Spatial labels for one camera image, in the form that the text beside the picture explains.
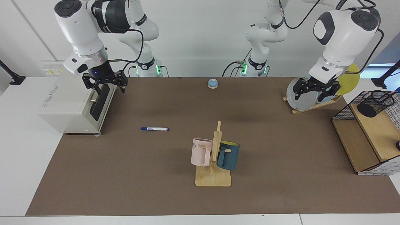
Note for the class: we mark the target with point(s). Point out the light blue plate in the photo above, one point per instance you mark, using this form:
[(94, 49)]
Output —
[(323, 99)]

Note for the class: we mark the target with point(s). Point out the wooden plate rack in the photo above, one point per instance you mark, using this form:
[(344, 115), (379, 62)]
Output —
[(309, 107)]

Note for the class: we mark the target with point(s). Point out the white wall socket strip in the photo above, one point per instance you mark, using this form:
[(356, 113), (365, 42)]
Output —
[(53, 67)]

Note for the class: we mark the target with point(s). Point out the wooden cup stand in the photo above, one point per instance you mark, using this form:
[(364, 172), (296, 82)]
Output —
[(212, 179)]

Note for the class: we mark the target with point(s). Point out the blue and white marker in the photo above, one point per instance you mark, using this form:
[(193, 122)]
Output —
[(154, 128)]

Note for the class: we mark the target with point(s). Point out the pink cup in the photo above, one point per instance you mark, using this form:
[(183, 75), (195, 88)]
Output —
[(198, 153)]

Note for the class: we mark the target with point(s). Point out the black stand foot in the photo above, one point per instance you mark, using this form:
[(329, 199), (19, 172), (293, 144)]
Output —
[(15, 79), (382, 82)]

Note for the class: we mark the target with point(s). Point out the black mesh pen holder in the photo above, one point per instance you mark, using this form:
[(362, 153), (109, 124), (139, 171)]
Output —
[(368, 109)]

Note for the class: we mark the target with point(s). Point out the brown table cloth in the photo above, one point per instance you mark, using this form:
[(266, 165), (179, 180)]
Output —
[(156, 175)]

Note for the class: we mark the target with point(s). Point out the small blue round bell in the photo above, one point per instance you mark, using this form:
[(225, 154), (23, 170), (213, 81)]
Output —
[(212, 83)]

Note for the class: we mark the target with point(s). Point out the grey plate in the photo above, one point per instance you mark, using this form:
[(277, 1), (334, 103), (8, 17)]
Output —
[(304, 102)]

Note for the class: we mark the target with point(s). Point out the pale toaster oven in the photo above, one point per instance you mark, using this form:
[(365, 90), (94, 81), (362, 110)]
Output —
[(68, 106)]

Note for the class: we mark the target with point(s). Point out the dark teal cup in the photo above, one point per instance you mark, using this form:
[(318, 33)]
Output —
[(231, 156)]

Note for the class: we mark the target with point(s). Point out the yellow plate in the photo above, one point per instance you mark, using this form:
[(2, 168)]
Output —
[(350, 81)]

